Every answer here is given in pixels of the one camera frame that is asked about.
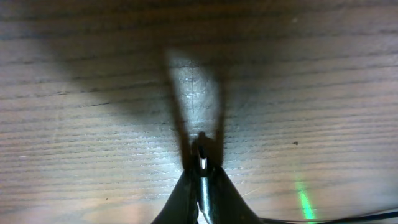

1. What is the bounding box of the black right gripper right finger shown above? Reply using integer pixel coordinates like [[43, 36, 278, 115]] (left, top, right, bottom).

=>
[[211, 167, 262, 224]]

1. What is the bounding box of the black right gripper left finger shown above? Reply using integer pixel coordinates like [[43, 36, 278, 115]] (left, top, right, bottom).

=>
[[152, 170, 198, 224]]

